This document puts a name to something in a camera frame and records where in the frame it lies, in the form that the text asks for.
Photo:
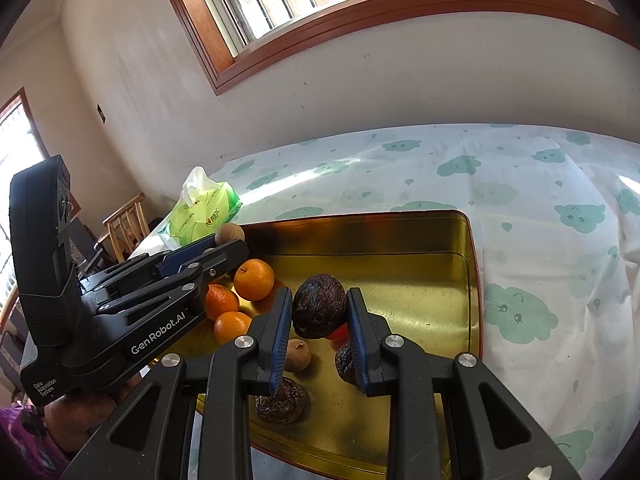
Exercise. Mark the purple patterned clothing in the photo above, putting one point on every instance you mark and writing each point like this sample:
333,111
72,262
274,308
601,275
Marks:
20,430

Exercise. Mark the green tissue pack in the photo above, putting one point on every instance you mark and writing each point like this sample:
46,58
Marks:
200,210

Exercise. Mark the small barred window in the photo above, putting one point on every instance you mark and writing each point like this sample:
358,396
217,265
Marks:
20,130

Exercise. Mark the large barred window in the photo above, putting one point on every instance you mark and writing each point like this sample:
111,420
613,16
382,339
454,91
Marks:
350,10

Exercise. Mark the wooden chair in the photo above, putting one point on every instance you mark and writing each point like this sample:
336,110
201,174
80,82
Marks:
125,220

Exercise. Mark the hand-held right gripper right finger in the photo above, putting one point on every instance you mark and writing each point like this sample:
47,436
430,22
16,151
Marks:
357,345

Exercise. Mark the red cherry tomato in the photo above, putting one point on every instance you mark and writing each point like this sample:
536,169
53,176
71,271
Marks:
340,332

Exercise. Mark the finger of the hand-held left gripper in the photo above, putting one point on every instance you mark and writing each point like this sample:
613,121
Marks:
220,260
192,251

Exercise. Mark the orange mandarin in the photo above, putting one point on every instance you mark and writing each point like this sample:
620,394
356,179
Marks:
254,280
221,302
232,327

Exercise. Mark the dark wall switch plate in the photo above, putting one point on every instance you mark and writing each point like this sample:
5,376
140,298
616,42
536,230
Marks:
101,112

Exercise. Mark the person's left hand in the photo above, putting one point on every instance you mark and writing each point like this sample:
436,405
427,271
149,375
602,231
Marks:
75,417

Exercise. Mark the wrinkled dark passion fruit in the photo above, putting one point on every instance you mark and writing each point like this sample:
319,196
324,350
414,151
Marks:
320,312
346,365
282,402

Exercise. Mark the brown longan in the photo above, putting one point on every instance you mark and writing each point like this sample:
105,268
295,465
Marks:
230,234
297,355

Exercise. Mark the gold and red tin box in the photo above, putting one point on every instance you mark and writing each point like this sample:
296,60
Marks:
400,270

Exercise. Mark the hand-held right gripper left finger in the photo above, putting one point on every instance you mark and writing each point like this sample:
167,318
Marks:
282,340

